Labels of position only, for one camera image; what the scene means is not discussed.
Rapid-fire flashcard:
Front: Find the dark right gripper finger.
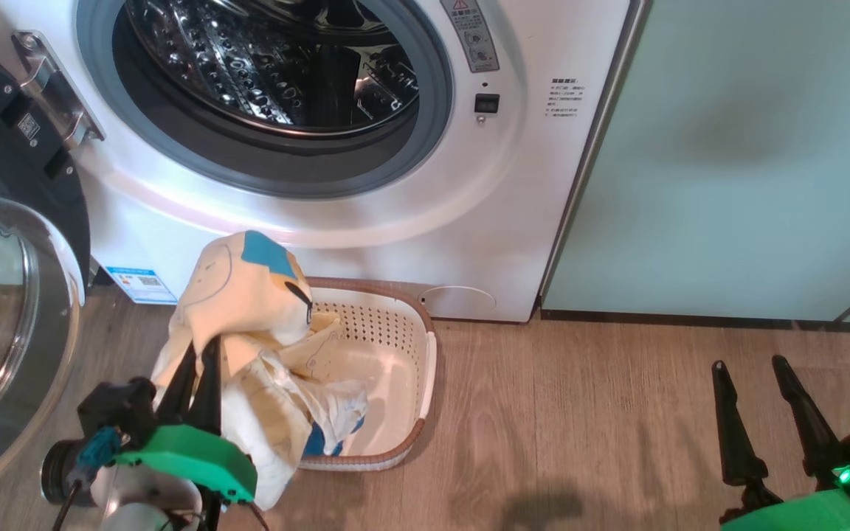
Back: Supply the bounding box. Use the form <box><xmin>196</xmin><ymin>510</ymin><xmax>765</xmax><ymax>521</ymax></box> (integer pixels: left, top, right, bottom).
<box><xmin>770</xmin><ymin>354</ymin><xmax>848</xmax><ymax>482</ymax></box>
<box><xmin>711</xmin><ymin>359</ymin><xmax>770</xmax><ymax>489</ymax></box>

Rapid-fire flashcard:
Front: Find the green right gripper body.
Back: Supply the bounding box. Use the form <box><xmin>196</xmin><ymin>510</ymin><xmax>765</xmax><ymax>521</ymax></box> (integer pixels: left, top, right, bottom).
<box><xmin>719</xmin><ymin>479</ymin><xmax>850</xmax><ymax>531</ymax></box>

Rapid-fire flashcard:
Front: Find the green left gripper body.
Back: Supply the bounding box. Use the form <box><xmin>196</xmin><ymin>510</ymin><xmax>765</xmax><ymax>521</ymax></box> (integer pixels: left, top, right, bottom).
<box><xmin>114</xmin><ymin>423</ymin><xmax>258</xmax><ymax>507</ymax></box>

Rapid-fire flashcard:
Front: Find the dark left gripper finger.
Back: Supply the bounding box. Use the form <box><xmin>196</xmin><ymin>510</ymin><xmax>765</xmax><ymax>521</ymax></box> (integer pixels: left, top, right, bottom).
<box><xmin>155</xmin><ymin>341</ymin><xmax>198</xmax><ymax>430</ymax></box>
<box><xmin>189</xmin><ymin>336</ymin><xmax>224</xmax><ymax>436</ymax></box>

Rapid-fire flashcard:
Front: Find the pale yellow cartoon print garment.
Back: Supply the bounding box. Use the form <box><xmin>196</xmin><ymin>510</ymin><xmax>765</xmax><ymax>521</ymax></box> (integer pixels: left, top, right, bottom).
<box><xmin>150</xmin><ymin>230</ymin><xmax>369</xmax><ymax>512</ymax></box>

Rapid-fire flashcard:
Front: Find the black round washing machine door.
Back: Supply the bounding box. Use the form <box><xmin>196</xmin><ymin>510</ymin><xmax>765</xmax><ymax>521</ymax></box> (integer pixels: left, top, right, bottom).
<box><xmin>0</xmin><ymin>33</ymin><xmax>95</xmax><ymax>511</ymax></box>

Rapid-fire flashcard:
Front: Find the cream perforated laundry basket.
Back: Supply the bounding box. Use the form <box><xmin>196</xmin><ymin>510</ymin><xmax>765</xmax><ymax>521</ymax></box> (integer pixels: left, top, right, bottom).
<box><xmin>294</xmin><ymin>277</ymin><xmax>439</xmax><ymax>473</ymax></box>

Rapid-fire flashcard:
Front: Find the white front-load washing machine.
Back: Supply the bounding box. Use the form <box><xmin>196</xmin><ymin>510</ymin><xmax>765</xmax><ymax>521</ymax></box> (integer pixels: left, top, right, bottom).
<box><xmin>0</xmin><ymin>0</ymin><xmax>653</xmax><ymax>324</ymax></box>

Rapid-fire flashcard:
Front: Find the metal door hinge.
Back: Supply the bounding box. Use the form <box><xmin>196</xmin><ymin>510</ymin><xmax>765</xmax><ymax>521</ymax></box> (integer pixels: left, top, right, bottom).
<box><xmin>12</xmin><ymin>29</ymin><xmax>106</xmax><ymax>150</ymax></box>

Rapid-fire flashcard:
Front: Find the steel washing machine drum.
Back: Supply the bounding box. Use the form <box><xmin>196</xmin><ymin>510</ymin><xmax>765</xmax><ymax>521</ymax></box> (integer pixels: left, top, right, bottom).
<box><xmin>111</xmin><ymin>0</ymin><xmax>421</xmax><ymax>139</ymax></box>

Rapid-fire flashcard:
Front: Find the blue white energy label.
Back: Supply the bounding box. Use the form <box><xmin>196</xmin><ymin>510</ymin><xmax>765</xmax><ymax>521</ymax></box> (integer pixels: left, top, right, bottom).
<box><xmin>105</xmin><ymin>266</ymin><xmax>178</xmax><ymax>305</ymax></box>

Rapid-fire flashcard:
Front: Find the blue garment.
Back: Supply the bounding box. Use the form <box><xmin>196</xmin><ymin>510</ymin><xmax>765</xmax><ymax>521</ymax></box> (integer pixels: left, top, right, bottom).
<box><xmin>302</xmin><ymin>414</ymin><xmax>365</xmax><ymax>458</ymax></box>

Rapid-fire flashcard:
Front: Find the pale teal cabinet with baseboard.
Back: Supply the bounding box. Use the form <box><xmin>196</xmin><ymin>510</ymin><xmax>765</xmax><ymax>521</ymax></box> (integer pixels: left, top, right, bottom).
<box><xmin>541</xmin><ymin>0</ymin><xmax>850</xmax><ymax>327</ymax></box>

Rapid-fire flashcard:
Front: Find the grey warning sticker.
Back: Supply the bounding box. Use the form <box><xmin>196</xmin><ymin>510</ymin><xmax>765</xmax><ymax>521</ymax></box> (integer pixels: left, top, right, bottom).
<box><xmin>440</xmin><ymin>0</ymin><xmax>502</xmax><ymax>74</ymax></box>

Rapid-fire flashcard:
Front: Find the thin black red wire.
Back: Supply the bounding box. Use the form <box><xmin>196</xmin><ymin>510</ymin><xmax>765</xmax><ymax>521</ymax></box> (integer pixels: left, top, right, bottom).
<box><xmin>159</xmin><ymin>501</ymin><xmax>271</xmax><ymax>531</ymax></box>

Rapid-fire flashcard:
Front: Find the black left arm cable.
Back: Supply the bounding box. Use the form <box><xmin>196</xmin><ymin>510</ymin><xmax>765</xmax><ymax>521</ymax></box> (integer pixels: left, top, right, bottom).
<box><xmin>49</xmin><ymin>426</ymin><xmax>125</xmax><ymax>531</ymax></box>

